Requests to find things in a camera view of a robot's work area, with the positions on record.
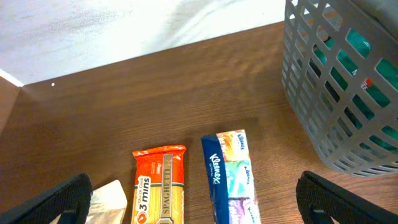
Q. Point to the green Nescafe coffee bag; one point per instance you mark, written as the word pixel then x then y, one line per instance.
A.
pixel 384 68

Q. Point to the tan packet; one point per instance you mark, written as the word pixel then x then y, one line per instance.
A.
pixel 108 205

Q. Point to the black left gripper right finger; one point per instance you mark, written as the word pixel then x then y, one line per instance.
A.
pixel 322 201

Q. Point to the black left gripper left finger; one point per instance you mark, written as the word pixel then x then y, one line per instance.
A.
pixel 69 201

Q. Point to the spaghetti pasta packet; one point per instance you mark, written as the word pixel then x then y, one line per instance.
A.
pixel 159 186

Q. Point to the dark grey plastic basket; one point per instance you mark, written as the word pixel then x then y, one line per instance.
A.
pixel 326 23

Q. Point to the colourful tissue multipack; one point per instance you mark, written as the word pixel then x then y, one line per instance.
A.
pixel 230 178

